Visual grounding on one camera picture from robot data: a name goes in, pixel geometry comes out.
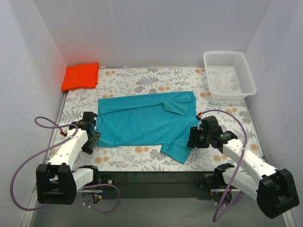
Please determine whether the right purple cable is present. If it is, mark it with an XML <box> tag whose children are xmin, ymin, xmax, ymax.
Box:
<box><xmin>196</xmin><ymin>109</ymin><xmax>249</xmax><ymax>223</ymax></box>

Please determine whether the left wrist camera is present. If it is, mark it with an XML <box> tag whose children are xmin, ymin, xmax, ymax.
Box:
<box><xmin>82</xmin><ymin>112</ymin><xmax>97</xmax><ymax>127</ymax></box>

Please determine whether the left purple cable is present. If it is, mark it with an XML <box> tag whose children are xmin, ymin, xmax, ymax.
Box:
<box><xmin>11</xmin><ymin>116</ymin><xmax>121</xmax><ymax>214</ymax></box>

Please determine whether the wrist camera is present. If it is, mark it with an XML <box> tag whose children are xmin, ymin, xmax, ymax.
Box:
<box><xmin>200</xmin><ymin>116</ymin><xmax>223</xmax><ymax>135</ymax></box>
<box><xmin>82</xmin><ymin>112</ymin><xmax>97</xmax><ymax>127</ymax></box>

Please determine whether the folded orange t shirt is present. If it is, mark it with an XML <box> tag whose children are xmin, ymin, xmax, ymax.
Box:
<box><xmin>61</xmin><ymin>62</ymin><xmax>99</xmax><ymax>92</ymax></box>

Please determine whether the teal t shirt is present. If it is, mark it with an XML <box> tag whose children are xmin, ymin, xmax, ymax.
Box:
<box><xmin>97</xmin><ymin>91</ymin><xmax>197</xmax><ymax>164</ymax></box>

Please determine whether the purple cable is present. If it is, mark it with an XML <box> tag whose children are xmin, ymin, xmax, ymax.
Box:
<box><xmin>196</xmin><ymin>109</ymin><xmax>249</xmax><ymax>223</ymax></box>
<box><xmin>11</xmin><ymin>116</ymin><xmax>121</xmax><ymax>214</ymax></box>

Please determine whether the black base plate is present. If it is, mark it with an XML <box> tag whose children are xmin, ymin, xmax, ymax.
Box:
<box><xmin>81</xmin><ymin>171</ymin><xmax>227</xmax><ymax>200</ymax></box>

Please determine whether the white plastic basket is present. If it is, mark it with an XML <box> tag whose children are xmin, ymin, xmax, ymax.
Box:
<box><xmin>203</xmin><ymin>51</ymin><xmax>257</xmax><ymax>100</ymax></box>

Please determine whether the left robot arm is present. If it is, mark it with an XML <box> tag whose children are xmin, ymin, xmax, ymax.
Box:
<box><xmin>36</xmin><ymin>130</ymin><xmax>101</xmax><ymax>205</ymax></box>

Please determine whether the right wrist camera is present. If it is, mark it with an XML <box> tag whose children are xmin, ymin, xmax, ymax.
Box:
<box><xmin>200</xmin><ymin>116</ymin><xmax>223</xmax><ymax>135</ymax></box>

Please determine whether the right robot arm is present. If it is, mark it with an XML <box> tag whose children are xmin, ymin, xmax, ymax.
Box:
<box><xmin>187</xmin><ymin>127</ymin><xmax>300</xmax><ymax>218</ymax></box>

